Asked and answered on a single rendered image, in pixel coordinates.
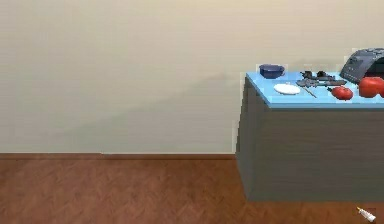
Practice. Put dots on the dark grey wrench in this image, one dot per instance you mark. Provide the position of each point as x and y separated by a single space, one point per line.
320 80

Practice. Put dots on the dark blue bowl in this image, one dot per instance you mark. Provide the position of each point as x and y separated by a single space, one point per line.
271 71

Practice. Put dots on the white plate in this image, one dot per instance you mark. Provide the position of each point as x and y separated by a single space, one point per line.
287 89

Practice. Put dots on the thin grey knife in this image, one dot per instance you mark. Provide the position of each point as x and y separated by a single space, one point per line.
310 91

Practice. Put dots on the grey counter with blue top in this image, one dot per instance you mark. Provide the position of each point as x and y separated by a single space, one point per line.
310 153

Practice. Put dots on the small red tomato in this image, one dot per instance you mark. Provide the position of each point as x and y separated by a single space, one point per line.
342 93

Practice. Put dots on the dark grey toaster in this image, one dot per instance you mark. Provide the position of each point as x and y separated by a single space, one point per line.
361 65

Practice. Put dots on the large red tomato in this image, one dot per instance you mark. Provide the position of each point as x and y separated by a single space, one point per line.
370 86

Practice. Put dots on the white tube with yellow tip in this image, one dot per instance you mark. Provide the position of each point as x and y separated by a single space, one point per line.
367 214

